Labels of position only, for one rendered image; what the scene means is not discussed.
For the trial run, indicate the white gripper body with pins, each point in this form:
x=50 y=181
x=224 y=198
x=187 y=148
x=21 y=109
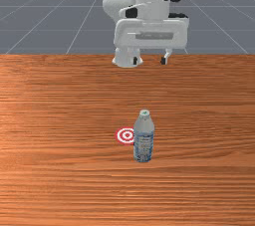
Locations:
x=151 y=34

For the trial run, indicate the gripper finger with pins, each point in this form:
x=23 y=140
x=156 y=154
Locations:
x=165 y=57
x=135 y=60

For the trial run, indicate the clear plastic bottle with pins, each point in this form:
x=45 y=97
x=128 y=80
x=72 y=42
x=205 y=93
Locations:
x=143 y=140

